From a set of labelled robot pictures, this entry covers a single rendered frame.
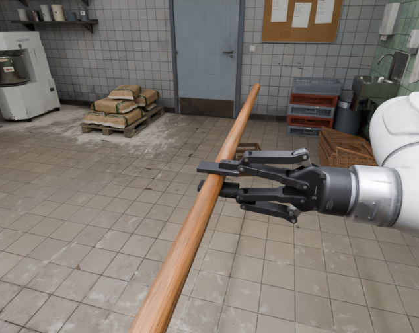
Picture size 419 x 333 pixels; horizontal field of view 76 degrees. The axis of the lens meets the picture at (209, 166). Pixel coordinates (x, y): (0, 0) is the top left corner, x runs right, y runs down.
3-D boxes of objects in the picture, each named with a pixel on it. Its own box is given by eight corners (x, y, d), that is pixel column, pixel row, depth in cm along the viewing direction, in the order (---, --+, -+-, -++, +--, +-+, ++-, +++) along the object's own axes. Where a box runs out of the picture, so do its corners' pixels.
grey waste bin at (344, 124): (359, 141, 370) (371, 101, 344) (330, 139, 378) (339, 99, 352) (353, 132, 402) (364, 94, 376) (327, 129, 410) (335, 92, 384)
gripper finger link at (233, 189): (239, 183, 47) (239, 186, 48) (201, 179, 49) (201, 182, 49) (237, 191, 45) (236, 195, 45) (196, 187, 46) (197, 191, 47)
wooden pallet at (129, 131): (130, 138, 380) (129, 128, 373) (82, 133, 398) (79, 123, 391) (164, 113, 482) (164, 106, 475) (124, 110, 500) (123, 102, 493)
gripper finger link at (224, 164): (249, 172, 43) (250, 155, 42) (218, 168, 45) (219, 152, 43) (250, 168, 45) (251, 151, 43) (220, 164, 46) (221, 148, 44)
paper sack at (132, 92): (134, 102, 386) (133, 90, 378) (108, 102, 386) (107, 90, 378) (143, 94, 441) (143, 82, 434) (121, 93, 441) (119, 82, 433)
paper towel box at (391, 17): (393, 40, 310) (404, 2, 292) (382, 40, 313) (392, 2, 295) (386, 39, 334) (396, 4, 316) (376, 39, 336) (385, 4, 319)
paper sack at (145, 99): (145, 108, 418) (143, 97, 409) (124, 107, 427) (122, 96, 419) (162, 97, 469) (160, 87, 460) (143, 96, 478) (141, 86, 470)
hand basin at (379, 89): (382, 141, 306) (410, 54, 263) (347, 137, 314) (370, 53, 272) (371, 127, 346) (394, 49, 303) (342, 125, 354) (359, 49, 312)
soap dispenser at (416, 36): (418, 53, 248) (426, 30, 239) (407, 53, 250) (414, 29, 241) (414, 53, 256) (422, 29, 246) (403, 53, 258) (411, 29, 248)
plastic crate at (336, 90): (340, 96, 347) (343, 83, 340) (291, 93, 361) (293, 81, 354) (335, 89, 382) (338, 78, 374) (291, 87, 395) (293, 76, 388)
